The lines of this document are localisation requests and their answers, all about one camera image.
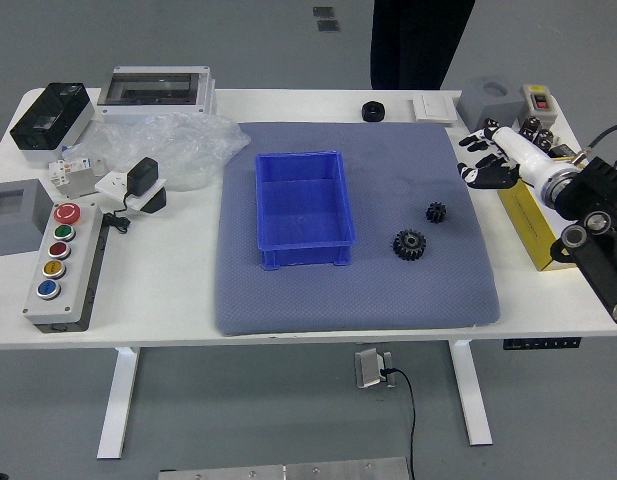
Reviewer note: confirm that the blue-grey padded mat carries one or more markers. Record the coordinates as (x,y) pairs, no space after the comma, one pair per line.
(338,300)

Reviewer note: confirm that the white circuit breaker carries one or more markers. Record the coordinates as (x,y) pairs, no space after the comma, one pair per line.
(70,172)

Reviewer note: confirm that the small black flat component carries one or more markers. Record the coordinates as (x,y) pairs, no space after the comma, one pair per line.
(564,150)

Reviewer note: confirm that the white table leg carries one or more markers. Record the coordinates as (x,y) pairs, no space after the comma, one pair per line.
(119,400)
(470,400)

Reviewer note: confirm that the grey switch box red button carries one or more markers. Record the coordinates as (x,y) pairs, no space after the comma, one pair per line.
(538,102)

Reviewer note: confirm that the blue plastic box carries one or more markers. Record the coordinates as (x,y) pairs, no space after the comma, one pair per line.
(303,230)

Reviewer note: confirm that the grey block with square hole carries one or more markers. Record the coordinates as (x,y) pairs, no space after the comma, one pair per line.
(13,235)

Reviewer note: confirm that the white wall switch plate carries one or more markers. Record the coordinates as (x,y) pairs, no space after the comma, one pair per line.
(433,108)

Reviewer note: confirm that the black table height controller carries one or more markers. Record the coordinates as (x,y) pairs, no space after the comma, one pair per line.
(540,344)

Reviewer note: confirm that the grey metal plate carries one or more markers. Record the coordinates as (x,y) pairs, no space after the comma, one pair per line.
(288,472)

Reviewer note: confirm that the big black gear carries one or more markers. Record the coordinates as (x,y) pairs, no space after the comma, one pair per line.
(409,245)

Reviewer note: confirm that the grey distribution box clear lid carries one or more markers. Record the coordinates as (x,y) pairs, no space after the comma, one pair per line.
(188,100)

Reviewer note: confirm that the grey block with round hole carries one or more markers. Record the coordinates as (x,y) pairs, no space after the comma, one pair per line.
(483,107)

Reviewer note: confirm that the clear plastic bag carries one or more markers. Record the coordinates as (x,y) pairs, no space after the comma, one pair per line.
(188,145)

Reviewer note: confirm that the black cylindrical capacitor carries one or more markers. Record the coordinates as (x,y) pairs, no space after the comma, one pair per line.
(542,146)
(546,137)
(529,126)

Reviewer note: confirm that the black block under socket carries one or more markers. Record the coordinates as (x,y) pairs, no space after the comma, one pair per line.
(158,202)

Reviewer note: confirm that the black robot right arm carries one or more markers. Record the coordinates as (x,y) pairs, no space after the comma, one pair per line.
(595,175)

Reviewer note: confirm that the yellow white carton box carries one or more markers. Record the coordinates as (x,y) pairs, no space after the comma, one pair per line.
(530,225)

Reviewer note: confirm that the person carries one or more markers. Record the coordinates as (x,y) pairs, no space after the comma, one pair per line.
(418,45)

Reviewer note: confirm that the black power adapter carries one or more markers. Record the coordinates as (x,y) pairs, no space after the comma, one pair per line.
(142,175)

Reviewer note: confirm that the silver floor socket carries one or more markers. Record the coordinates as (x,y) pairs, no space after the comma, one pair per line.
(368,370)

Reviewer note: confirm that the white socket plate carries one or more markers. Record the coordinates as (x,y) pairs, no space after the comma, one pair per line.
(110,184)

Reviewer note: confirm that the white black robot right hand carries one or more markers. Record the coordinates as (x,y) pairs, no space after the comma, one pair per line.
(523,150)

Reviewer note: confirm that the small black gear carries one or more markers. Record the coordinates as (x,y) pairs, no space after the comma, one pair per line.
(437,212)

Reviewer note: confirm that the dark floor cover plate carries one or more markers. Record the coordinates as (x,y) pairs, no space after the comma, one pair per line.
(328,25)
(323,11)

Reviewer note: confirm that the black lidded white enclosure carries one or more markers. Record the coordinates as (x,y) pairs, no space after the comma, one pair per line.
(50,117)

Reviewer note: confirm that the grey five-button control box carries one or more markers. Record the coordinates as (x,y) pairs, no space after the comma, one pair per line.
(38,310)

